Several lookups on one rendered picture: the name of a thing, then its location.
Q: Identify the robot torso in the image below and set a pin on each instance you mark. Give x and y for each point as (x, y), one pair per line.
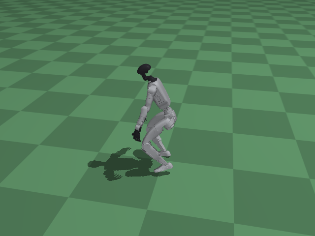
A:
(162, 99)

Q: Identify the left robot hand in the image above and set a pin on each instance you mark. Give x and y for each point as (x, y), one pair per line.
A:
(136, 135)

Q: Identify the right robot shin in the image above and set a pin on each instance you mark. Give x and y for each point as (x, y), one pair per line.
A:
(158, 142)

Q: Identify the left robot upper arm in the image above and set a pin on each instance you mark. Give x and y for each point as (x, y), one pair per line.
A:
(150, 95)

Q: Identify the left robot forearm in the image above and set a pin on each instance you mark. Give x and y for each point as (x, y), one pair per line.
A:
(142, 117)

